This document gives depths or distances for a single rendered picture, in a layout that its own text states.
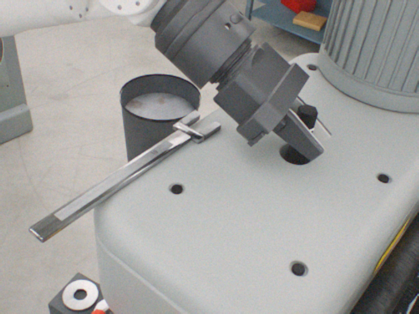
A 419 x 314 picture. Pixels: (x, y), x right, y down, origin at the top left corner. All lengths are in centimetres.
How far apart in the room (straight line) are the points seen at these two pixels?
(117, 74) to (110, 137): 85
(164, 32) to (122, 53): 406
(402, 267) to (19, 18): 50
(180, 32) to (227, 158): 15
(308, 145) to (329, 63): 20
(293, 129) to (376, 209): 12
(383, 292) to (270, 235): 16
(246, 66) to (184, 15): 8
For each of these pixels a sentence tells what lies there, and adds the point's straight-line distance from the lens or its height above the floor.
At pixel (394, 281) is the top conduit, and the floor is 180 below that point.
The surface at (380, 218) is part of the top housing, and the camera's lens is 53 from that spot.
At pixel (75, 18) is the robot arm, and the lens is 57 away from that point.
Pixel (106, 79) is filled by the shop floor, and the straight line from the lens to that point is 420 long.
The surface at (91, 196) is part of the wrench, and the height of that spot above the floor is 190.
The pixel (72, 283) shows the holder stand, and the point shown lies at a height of 110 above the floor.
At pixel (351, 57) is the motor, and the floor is 194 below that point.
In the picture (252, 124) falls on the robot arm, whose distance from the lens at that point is 49.
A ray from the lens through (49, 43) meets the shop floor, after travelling 477.
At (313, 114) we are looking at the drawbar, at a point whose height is 195.
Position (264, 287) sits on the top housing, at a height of 189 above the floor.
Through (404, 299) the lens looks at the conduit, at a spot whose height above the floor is 152.
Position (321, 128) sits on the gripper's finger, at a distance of 55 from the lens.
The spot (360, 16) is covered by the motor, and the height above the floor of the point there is 199.
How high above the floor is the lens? 224
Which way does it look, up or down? 41 degrees down
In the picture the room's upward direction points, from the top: 6 degrees clockwise
